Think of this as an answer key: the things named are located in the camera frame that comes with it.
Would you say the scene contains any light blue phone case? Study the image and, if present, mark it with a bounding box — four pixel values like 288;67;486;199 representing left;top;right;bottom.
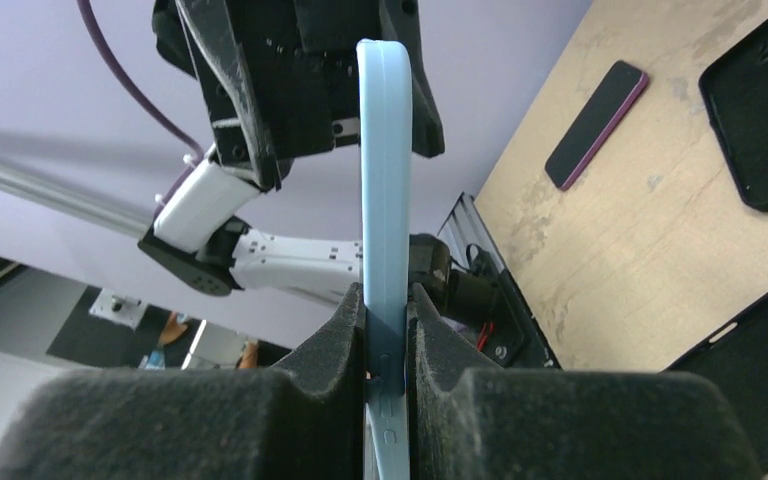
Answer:
356;39;412;479

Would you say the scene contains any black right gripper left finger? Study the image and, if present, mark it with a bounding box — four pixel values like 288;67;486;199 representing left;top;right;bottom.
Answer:
0;284;365;479

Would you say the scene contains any aluminium frame rail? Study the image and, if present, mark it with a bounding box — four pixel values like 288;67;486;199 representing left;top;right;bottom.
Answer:
0;164;149;239

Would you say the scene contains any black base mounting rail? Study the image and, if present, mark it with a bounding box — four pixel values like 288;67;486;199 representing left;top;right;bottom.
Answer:
442;242;561;369

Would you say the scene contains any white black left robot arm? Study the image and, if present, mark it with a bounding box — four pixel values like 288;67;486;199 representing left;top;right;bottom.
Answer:
139;1;445;303

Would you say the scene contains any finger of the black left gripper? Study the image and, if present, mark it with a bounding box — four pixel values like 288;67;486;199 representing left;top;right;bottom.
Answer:
175;0;282;192

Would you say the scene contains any purple edged smartphone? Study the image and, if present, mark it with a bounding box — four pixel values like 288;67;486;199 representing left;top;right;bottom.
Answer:
544;60;649;191

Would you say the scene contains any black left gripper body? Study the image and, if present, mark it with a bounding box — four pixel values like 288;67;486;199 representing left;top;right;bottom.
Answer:
152;0;446;160

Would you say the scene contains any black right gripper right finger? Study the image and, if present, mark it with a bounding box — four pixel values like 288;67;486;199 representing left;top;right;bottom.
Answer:
407;285;763;479

